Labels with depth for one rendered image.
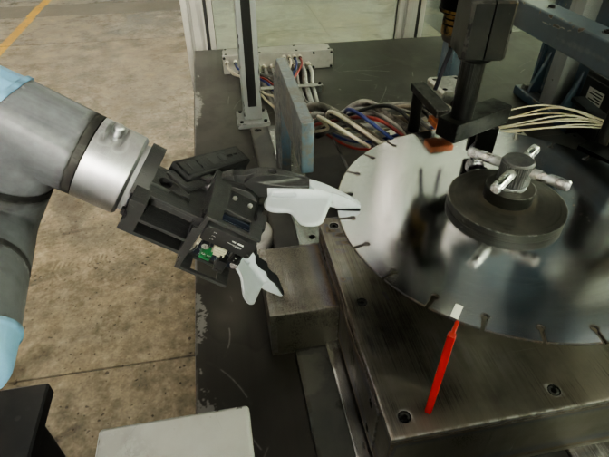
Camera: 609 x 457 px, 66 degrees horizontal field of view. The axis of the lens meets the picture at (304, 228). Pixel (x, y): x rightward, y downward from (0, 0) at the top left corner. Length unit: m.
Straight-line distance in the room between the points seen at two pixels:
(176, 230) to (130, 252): 1.53
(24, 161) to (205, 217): 0.15
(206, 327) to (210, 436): 0.27
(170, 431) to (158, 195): 0.19
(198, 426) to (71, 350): 1.33
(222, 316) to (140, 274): 1.23
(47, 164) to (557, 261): 0.43
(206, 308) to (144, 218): 0.26
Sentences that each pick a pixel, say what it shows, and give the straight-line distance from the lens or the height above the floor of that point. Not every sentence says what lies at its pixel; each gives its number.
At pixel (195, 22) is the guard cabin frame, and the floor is 0.83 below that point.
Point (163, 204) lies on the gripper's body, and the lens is 0.42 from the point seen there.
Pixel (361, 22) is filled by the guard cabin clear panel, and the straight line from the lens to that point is 1.65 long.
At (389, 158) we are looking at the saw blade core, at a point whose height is 0.95.
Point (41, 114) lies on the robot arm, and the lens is 0.43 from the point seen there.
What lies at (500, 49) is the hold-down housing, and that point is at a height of 1.09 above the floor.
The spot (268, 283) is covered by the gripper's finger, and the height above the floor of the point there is 0.85.
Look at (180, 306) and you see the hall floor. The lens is 1.69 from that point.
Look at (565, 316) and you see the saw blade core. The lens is 0.41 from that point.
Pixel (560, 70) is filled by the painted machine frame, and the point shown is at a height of 0.85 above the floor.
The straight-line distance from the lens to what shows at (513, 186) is 0.48.
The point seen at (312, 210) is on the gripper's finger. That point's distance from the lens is 0.43.
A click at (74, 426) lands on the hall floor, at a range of 1.53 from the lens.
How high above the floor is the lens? 1.23
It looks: 39 degrees down
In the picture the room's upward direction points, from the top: straight up
